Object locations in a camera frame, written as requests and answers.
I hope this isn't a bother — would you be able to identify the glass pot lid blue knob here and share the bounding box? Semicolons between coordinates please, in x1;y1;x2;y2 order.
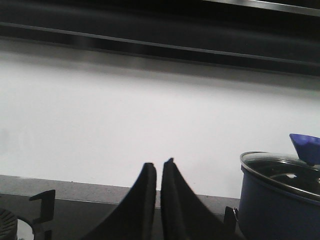
240;133;320;202

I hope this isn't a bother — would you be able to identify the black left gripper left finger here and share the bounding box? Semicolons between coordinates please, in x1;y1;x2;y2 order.
82;162;157;240

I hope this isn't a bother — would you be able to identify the dark blue cooking pot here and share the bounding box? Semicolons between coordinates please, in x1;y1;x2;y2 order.
237;164;320;240

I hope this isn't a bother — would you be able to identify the black left gas burner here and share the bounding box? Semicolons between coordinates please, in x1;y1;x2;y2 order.
0;208;18;240

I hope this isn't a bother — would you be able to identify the black glass gas stove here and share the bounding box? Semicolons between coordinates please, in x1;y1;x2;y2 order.
0;194;243;240

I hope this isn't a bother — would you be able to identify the black left pot support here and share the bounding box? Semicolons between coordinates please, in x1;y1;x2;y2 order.
16;189;56;240

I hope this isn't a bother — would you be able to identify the black pot support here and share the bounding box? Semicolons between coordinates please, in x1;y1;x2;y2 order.
16;189;56;240
223;206;239;234

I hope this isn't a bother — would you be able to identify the black range hood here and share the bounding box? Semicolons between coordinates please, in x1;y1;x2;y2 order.
0;0;320;76

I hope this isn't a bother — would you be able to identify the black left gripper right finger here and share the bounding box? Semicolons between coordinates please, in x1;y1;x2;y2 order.
160;158;241;240

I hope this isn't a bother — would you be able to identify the black right pot support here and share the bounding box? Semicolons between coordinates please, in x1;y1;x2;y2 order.
223;206;239;234

